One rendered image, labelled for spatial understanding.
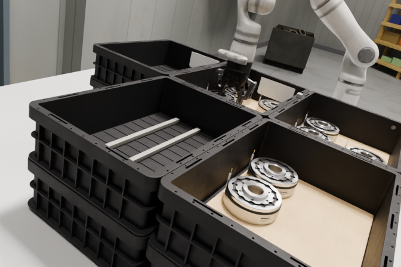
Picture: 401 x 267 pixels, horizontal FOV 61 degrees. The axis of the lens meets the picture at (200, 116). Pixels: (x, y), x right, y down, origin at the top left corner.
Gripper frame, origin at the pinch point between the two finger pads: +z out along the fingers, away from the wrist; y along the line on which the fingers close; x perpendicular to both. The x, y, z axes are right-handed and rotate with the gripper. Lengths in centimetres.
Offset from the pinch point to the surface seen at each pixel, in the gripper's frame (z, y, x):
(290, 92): -4.8, -12.9, -18.2
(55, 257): 15, -3, 63
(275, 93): -2.8, -8.1, -18.3
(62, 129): -7, 1, 60
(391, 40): 12, 2, -827
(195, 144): 2.5, -6.9, 28.7
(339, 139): 2.3, -33.0, -13.2
